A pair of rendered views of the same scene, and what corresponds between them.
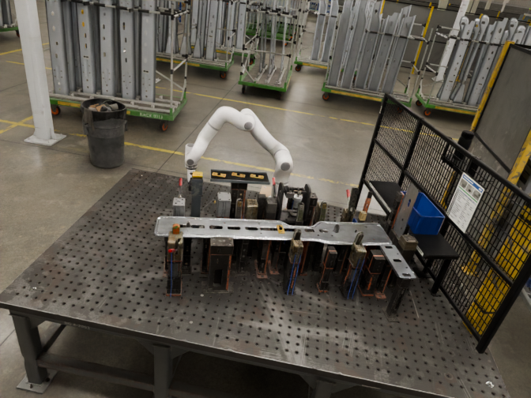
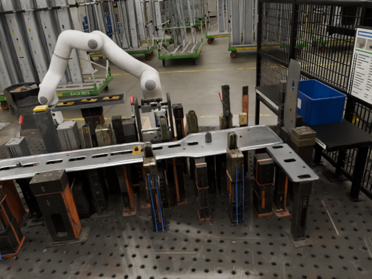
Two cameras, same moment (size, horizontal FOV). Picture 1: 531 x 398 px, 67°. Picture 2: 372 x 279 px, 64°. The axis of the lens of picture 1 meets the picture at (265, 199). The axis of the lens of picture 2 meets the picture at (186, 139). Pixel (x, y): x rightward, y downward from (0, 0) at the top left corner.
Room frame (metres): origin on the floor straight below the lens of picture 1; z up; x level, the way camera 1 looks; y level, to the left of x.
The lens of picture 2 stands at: (0.75, -0.49, 1.64)
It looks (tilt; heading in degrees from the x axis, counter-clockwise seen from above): 26 degrees down; 7
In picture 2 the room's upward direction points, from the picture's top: 5 degrees counter-clockwise
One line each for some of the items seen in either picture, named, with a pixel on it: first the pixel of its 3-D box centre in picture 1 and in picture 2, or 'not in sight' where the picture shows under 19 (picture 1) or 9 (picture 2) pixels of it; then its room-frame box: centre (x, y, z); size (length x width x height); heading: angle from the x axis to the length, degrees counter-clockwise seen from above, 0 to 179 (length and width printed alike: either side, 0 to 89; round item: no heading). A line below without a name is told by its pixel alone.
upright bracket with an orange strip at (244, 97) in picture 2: (360, 224); (244, 131); (2.22, -0.64, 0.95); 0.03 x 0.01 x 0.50; 102
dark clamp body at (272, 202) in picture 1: (268, 225); (134, 152); (2.13, -0.04, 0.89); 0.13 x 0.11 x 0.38; 12
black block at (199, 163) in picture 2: (327, 269); (202, 191); (1.84, -0.42, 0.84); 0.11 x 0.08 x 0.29; 12
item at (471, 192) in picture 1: (465, 202); (368, 66); (2.06, -1.13, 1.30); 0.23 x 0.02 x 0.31; 12
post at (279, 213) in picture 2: (385, 274); (280, 183); (1.88, -0.76, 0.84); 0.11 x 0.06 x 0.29; 12
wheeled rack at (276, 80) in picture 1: (271, 46); (180, 24); (9.10, 0.37, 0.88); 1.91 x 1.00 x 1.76; 177
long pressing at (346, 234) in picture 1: (277, 230); (132, 153); (1.93, -0.10, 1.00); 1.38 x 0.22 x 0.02; 102
